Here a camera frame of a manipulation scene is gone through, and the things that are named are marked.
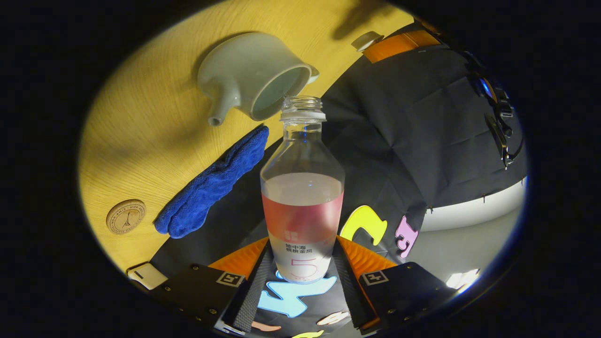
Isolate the white blue teacup lid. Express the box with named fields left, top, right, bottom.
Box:
left=351, top=31, right=385, bottom=53

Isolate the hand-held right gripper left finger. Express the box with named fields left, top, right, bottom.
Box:
left=149, top=237, right=274, bottom=336

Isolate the blue towel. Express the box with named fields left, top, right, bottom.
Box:
left=154, top=124, right=270, bottom=239

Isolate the clear pink-label water bottle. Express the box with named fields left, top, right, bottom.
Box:
left=260, top=96, right=346, bottom=285

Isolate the black backdrop cloth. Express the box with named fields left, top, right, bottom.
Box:
left=149, top=19, right=527, bottom=338

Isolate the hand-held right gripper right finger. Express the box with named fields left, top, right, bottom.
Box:
left=334, top=235, right=459, bottom=335

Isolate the white ceramic teacup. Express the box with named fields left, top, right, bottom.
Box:
left=197, top=31, right=320, bottom=127

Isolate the cream toaster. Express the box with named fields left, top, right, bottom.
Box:
left=126, top=262, right=169, bottom=291

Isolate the round wooden coaster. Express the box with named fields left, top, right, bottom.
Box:
left=106, top=199, right=146, bottom=234

